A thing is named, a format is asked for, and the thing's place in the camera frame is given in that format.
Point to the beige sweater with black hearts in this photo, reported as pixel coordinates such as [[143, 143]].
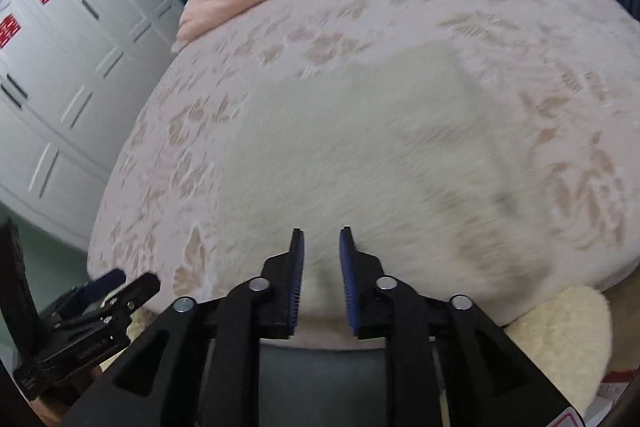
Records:
[[350, 147]]

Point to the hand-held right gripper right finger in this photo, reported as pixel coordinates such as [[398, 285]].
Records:
[[346, 279]]

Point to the cream fluffy rug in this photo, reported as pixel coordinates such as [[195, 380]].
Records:
[[560, 337]]

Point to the bed with floral bedspread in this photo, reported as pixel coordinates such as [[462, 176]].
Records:
[[550, 32]]

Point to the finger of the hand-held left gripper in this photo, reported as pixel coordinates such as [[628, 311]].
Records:
[[137, 289], [107, 281]]

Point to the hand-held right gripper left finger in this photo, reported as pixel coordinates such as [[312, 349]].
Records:
[[297, 279]]

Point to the dark grey bed base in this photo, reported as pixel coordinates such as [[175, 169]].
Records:
[[320, 377]]

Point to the white wardrobe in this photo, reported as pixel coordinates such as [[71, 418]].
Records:
[[75, 57]]

